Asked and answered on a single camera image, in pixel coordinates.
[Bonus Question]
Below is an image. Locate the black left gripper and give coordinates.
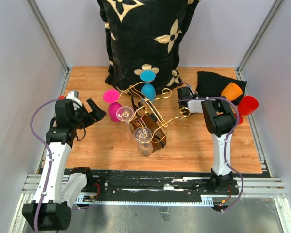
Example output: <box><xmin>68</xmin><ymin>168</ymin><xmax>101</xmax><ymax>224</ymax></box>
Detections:
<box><xmin>70</xmin><ymin>98</ymin><xmax>106</xmax><ymax>130</ymax></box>

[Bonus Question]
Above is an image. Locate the pink wine glass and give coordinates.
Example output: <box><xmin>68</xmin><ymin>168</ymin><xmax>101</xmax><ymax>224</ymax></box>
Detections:
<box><xmin>102</xmin><ymin>90</ymin><xmax>122</xmax><ymax>122</ymax></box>

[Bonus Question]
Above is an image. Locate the blue wine glass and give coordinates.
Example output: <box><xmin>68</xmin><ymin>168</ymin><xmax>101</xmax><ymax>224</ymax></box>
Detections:
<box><xmin>140</xmin><ymin>70</ymin><xmax>156</xmax><ymax>101</ymax></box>

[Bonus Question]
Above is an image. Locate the orange wine glass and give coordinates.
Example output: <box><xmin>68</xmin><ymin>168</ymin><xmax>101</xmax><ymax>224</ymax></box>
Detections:
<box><xmin>221</xmin><ymin>83</ymin><xmax>243</xmax><ymax>101</ymax></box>

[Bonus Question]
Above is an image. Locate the red wine glass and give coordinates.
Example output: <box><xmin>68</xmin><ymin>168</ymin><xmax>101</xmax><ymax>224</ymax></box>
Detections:
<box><xmin>237</xmin><ymin>96</ymin><xmax>259</xmax><ymax>125</ymax></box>

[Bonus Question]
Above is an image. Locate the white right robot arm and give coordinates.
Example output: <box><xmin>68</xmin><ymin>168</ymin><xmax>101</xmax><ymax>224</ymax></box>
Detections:
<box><xmin>177</xmin><ymin>86</ymin><xmax>239</xmax><ymax>195</ymax></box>

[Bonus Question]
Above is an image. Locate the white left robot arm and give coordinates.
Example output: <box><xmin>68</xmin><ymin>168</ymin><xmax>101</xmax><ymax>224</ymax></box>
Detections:
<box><xmin>22</xmin><ymin>96</ymin><xmax>106</xmax><ymax>233</ymax></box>

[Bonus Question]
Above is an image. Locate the clear wine glass far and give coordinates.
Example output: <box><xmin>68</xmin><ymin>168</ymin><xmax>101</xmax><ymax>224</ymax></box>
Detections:
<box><xmin>116</xmin><ymin>106</ymin><xmax>134</xmax><ymax>135</ymax></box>

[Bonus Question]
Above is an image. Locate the clear wine glass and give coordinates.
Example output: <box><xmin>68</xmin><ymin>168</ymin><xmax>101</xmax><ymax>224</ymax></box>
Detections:
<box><xmin>133</xmin><ymin>127</ymin><xmax>153</xmax><ymax>157</ymax></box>
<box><xmin>116</xmin><ymin>106</ymin><xmax>134</xmax><ymax>135</ymax></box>

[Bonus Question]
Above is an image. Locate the clear wine glass near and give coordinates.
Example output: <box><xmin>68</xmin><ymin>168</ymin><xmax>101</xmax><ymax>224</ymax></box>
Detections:
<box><xmin>133</xmin><ymin>127</ymin><xmax>153</xmax><ymax>157</ymax></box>

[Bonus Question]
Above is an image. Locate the black folded cloth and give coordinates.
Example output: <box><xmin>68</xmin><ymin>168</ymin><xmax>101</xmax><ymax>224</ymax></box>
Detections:
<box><xmin>196</xmin><ymin>71</ymin><xmax>247</xmax><ymax>105</ymax></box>

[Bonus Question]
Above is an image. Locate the black floral pillow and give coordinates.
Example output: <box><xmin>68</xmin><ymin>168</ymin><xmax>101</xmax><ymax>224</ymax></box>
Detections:
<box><xmin>98</xmin><ymin>0</ymin><xmax>200</xmax><ymax>94</ymax></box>

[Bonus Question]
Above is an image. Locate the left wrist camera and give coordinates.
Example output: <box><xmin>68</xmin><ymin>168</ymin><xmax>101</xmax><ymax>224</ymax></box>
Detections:
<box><xmin>58</xmin><ymin>90</ymin><xmax>79</xmax><ymax>101</ymax></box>

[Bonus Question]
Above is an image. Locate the gold wire wine glass rack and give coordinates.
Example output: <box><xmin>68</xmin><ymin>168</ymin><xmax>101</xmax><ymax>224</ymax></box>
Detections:
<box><xmin>119</xmin><ymin>82</ymin><xmax>191</xmax><ymax>153</ymax></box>

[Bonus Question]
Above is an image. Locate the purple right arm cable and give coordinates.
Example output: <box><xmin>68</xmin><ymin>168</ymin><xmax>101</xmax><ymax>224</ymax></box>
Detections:
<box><xmin>178</xmin><ymin>82</ymin><xmax>244</xmax><ymax>214</ymax></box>

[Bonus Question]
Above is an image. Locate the black mounting rail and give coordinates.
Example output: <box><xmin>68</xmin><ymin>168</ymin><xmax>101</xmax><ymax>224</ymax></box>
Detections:
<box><xmin>64</xmin><ymin>167</ymin><xmax>243</xmax><ymax>204</ymax></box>

